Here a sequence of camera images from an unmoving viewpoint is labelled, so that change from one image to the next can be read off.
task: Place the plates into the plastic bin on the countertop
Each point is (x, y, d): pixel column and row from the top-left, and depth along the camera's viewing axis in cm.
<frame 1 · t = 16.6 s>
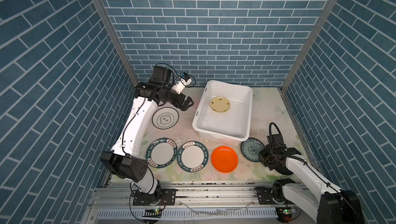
left hand: (186, 97, 74), fingers open
right hand: (256, 155, 86), fingers closed
white plastic bin: (223, 115, 108), on the table
white plate thin dark rim: (165, 118, 104), on the table
left green-rimmed lettered plate: (161, 153, 89), on the table
right green-rimmed lettered plate: (192, 156, 89), on the table
orange plate: (224, 159, 87), on the table
blue-green patterned plate: (250, 148, 91), on the table
yellow plate: (219, 104, 115), on the table

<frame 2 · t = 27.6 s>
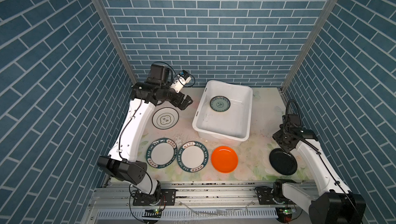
left hand: (184, 94, 72), fingers open
right hand: (275, 137, 82), fingers open
blue-green patterned plate: (219, 104, 114), on the table
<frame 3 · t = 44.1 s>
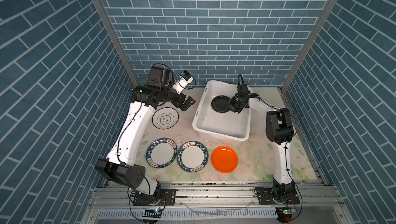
left hand: (187, 94, 71), fingers open
right hand: (225, 104, 105), fingers open
black plate: (220, 104, 114), on the table
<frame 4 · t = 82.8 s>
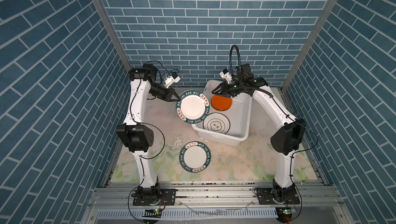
left hand: (178, 98, 79), fingers closed
right hand: (212, 91, 81), fingers open
white plate thin dark rim: (217, 122, 104), on the table
left green-rimmed lettered plate: (193, 107, 82), point 23 cm above the table
orange plate: (221, 103, 110), point 3 cm above the table
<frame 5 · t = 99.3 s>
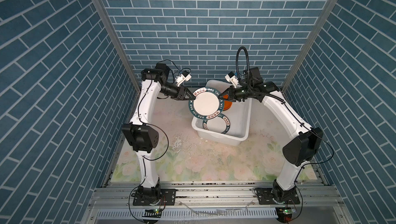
left hand: (192, 97, 76), fingers open
right hand: (218, 95, 77), fingers closed
left green-rimmed lettered plate: (220, 124, 102), on the table
right green-rimmed lettered plate: (207, 104, 78), point 28 cm above the table
